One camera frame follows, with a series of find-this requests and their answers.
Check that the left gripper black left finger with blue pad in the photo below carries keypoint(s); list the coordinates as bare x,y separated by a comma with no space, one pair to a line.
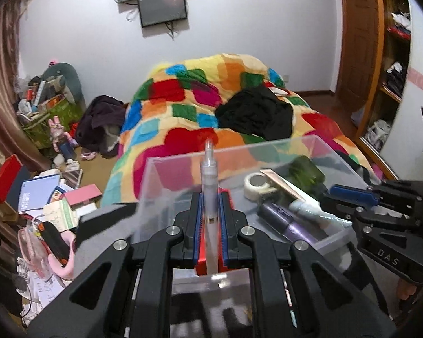
126,291

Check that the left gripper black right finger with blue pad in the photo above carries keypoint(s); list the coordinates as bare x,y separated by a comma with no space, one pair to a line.
295,291

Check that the red rectangular gift box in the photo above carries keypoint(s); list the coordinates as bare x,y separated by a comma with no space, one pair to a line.
201,265

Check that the light green tube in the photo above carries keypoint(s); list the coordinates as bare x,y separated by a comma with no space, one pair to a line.
313,212

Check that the clear spray pen bottle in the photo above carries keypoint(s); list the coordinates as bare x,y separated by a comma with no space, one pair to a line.
209,177

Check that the person's right hand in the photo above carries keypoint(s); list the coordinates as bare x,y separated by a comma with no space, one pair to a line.
405,289

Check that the purple cosmetic bottle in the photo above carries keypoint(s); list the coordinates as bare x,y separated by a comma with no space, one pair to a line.
282,221

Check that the grey black striped blanket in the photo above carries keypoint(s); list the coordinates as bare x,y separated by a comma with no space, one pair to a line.
202,306

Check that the black orange handheld tool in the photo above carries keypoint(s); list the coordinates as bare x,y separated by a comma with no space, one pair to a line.
54,241

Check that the beige cosmetic tube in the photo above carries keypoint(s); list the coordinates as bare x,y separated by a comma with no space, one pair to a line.
288,187

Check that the white tape roll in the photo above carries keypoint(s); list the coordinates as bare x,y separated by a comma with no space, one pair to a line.
257,187

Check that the clear plastic storage bin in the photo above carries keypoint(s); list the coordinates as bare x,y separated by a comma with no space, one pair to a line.
169,183

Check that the pink small box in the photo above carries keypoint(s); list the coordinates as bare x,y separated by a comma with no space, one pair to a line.
83,195

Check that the dark green jar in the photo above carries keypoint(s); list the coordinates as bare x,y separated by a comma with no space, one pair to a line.
307,176

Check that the blue notebook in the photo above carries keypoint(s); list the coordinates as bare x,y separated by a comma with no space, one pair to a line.
36,192

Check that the wooden shelf unit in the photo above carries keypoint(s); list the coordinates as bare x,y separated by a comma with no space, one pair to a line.
386,90

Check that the rabbit figure toy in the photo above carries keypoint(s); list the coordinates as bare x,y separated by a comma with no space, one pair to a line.
62,141

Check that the red flat box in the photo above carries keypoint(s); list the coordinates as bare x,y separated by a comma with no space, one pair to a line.
8,173

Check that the dark clothes pile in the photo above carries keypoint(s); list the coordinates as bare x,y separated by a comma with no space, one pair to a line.
99,127

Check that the black garment on quilt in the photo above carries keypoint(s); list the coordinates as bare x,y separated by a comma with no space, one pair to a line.
257,111

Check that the colourful patchwork quilt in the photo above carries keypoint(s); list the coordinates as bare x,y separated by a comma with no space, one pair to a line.
173,113

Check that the grey green neck pillow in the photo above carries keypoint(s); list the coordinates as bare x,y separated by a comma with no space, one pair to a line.
65,78

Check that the wooden door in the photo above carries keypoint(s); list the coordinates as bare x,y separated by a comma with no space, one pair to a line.
362,53

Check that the wall mounted monitor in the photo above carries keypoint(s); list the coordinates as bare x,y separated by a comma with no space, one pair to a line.
156,12

